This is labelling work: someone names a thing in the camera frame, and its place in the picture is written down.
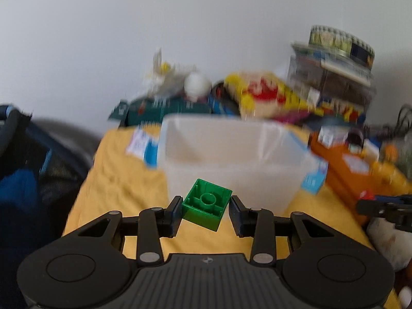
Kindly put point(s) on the translucent plastic storage bin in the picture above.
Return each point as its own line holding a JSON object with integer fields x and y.
{"x": 232, "y": 161}

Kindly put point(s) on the orange box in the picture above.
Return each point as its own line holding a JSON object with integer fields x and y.
{"x": 347, "y": 173}

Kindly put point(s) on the clear plastic bag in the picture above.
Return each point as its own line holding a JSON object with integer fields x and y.
{"x": 162, "y": 77}

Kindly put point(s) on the round patterned tin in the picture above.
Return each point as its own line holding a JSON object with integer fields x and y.
{"x": 341, "y": 43}

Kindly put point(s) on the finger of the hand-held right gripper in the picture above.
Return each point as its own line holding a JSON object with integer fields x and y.
{"x": 384, "y": 206}

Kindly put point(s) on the blue white paper booklet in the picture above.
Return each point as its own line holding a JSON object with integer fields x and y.
{"x": 143, "y": 146}

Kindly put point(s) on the yellow cloth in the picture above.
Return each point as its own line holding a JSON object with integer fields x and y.
{"x": 122, "y": 180}

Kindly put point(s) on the yellow red snack bag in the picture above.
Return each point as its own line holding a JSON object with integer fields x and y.
{"x": 267, "y": 95}

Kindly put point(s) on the dark green box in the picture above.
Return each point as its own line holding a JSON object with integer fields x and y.
{"x": 161, "y": 107}

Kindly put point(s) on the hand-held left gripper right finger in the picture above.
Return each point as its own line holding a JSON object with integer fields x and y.
{"x": 236, "y": 213}

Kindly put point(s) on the green toy building block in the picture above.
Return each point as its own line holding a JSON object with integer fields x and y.
{"x": 206, "y": 204}

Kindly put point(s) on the clear plastic box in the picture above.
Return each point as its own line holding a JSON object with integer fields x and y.
{"x": 331, "y": 80}

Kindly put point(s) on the white round ball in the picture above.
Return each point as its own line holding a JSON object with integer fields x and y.
{"x": 197, "y": 84}

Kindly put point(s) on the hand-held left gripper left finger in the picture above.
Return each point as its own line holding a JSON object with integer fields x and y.
{"x": 174, "y": 211}

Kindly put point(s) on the white plush toy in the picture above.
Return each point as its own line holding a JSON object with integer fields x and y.
{"x": 388, "y": 241}

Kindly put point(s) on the black mesh chair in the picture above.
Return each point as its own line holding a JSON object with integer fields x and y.
{"x": 35, "y": 180}

